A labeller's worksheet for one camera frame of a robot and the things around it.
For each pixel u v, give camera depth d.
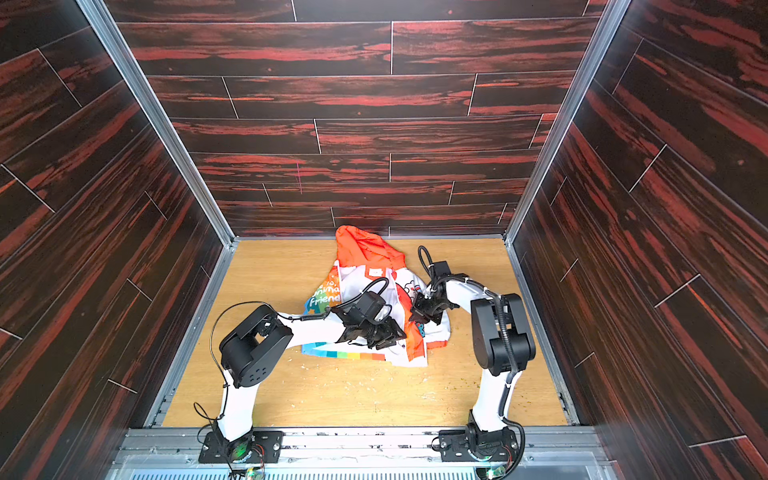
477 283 0.62
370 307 0.75
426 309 0.86
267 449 0.73
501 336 0.44
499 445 0.68
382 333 0.83
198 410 0.65
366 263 1.08
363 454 0.73
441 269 0.83
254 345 0.54
